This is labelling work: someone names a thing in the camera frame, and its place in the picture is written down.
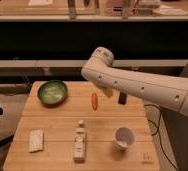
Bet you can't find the green ceramic bowl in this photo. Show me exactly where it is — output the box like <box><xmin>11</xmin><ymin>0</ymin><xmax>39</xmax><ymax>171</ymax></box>
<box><xmin>37</xmin><ymin>80</ymin><xmax>68</xmax><ymax>106</ymax></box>

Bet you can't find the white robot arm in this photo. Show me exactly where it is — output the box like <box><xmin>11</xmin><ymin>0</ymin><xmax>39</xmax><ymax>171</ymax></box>
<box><xmin>81</xmin><ymin>47</ymin><xmax>188</xmax><ymax>117</ymax></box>

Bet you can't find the orange carrot toy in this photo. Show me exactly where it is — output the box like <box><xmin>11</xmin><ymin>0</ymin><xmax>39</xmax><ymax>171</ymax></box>
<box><xmin>91</xmin><ymin>93</ymin><xmax>98</xmax><ymax>110</ymax></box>

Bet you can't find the black rectangular block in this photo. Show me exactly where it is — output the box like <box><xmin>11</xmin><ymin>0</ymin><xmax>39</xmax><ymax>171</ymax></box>
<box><xmin>118</xmin><ymin>92</ymin><xmax>127</xmax><ymax>105</ymax></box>

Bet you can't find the white paper cup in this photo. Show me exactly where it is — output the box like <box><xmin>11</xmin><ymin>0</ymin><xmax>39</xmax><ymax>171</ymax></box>
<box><xmin>115</xmin><ymin>127</ymin><xmax>135</xmax><ymax>151</ymax></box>

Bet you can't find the white bottle lying flat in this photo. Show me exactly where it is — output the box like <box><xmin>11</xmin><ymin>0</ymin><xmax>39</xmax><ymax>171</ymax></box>
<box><xmin>73</xmin><ymin>120</ymin><xmax>86</xmax><ymax>163</ymax></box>

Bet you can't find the long metal shelf rail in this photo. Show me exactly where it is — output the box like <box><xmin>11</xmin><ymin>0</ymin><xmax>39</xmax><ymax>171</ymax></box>
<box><xmin>0</xmin><ymin>59</ymin><xmax>188</xmax><ymax>68</ymax></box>

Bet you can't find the black cable on floor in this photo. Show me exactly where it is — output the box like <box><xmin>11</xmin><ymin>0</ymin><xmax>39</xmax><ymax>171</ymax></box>
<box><xmin>144</xmin><ymin>103</ymin><xmax>180</xmax><ymax>171</ymax></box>

